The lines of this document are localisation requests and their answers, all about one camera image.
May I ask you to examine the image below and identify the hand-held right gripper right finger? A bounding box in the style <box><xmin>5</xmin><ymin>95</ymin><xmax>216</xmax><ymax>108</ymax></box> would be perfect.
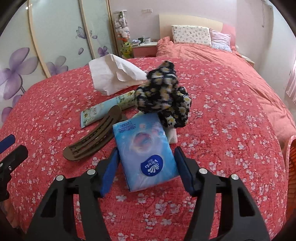
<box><xmin>174</xmin><ymin>146</ymin><xmax>271</xmax><ymax>241</ymax></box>

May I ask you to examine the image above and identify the pink striped pillow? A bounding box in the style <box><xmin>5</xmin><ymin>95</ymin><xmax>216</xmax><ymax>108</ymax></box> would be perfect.
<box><xmin>209</xmin><ymin>28</ymin><xmax>233</xmax><ymax>52</ymax></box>

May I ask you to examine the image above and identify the clear tube of plush toys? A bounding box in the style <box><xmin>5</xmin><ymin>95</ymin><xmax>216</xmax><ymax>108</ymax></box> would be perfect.
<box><xmin>113</xmin><ymin>10</ymin><xmax>131</xmax><ymax>57</ymax></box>

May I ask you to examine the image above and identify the brown hair clip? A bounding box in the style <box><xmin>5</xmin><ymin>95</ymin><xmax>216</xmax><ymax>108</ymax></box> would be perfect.
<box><xmin>63</xmin><ymin>105</ymin><xmax>123</xmax><ymax>161</ymax></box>

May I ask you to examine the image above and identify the small white towel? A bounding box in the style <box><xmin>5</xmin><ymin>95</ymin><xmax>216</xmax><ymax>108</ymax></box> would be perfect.
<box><xmin>165</xmin><ymin>127</ymin><xmax>178</xmax><ymax>144</ymax></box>

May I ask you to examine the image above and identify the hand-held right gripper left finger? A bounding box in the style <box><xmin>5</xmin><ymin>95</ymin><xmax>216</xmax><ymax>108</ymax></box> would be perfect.
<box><xmin>24</xmin><ymin>147</ymin><xmax>121</xmax><ymax>241</ymax></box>

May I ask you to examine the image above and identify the orange plastic laundry basket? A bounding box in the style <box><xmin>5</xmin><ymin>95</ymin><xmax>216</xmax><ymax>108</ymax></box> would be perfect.
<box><xmin>282</xmin><ymin>136</ymin><xmax>296</xmax><ymax>202</ymax></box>

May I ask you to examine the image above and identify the flower print sliding wardrobe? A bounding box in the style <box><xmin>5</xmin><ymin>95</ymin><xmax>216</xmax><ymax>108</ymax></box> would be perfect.
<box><xmin>0</xmin><ymin>0</ymin><xmax>116</xmax><ymax>121</ymax></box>

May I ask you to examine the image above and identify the black floral scrunchie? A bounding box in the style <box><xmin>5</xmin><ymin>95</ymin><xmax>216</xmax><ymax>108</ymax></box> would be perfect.
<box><xmin>134</xmin><ymin>60</ymin><xmax>192</xmax><ymax>129</ymax></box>

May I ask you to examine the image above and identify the green floral tissue pack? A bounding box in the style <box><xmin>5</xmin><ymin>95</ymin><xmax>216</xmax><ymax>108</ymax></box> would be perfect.
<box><xmin>80</xmin><ymin>90</ymin><xmax>136</xmax><ymax>129</ymax></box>

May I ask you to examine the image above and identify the pink nightstand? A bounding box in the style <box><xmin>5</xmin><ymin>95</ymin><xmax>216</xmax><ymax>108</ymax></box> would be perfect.
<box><xmin>132</xmin><ymin>42</ymin><xmax>159</xmax><ymax>58</ymax></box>

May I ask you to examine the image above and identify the beige pink bed headboard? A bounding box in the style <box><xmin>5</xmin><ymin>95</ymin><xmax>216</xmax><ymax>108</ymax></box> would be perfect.
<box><xmin>159</xmin><ymin>14</ymin><xmax>236</xmax><ymax>44</ymax></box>

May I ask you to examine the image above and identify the pink duvet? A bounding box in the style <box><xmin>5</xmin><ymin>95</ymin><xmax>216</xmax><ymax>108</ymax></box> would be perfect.
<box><xmin>156</xmin><ymin>36</ymin><xmax>296</xmax><ymax>151</ymax></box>

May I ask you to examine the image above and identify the red floral blanket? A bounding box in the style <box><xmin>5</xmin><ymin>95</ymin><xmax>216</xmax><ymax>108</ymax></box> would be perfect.
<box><xmin>0</xmin><ymin>57</ymin><xmax>288</xmax><ymax>241</ymax></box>

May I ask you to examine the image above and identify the white floral pillow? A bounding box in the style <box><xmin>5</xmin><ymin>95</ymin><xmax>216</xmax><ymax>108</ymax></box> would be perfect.
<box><xmin>171</xmin><ymin>25</ymin><xmax>212</xmax><ymax>47</ymax></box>

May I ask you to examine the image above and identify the beige nightstand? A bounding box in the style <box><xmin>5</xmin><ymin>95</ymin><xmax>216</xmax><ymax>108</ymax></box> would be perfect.
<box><xmin>240</xmin><ymin>54</ymin><xmax>255</xmax><ymax>68</ymax></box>

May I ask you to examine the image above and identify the pink curtain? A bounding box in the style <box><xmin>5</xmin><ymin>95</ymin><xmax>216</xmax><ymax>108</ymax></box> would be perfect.
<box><xmin>285</xmin><ymin>58</ymin><xmax>296</xmax><ymax>103</ymax></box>

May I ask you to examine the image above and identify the blue tissue pack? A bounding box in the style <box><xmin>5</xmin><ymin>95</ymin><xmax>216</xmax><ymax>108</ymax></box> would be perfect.
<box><xmin>112</xmin><ymin>113</ymin><xmax>180</xmax><ymax>192</ymax></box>

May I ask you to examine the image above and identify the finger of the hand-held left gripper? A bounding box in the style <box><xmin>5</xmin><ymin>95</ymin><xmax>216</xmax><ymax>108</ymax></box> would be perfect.
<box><xmin>0</xmin><ymin>135</ymin><xmax>29</xmax><ymax>164</ymax></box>

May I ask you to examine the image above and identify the green plush toy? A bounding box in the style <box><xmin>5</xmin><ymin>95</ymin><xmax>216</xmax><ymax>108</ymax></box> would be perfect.
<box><xmin>122</xmin><ymin>42</ymin><xmax>134</xmax><ymax>58</ymax></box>

